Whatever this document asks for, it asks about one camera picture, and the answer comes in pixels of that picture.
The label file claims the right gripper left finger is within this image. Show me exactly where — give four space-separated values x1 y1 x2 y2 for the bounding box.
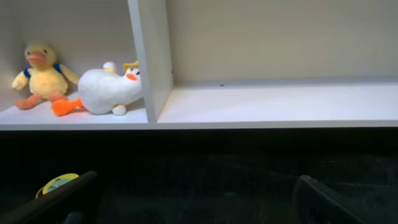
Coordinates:
0 170 101 224

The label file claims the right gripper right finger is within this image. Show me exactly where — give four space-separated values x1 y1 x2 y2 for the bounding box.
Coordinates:
292 174 369 224

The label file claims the yellow rattle drum toy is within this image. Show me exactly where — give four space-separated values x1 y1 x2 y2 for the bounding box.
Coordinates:
34 172 80 200

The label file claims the white shelf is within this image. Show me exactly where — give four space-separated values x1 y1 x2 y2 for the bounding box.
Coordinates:
0 0 398 132

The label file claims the white plush duck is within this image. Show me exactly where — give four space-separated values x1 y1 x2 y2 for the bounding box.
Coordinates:
50 60 143 118

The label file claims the yellow plush duck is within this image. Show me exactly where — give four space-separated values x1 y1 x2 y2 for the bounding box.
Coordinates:
11 42 81 111

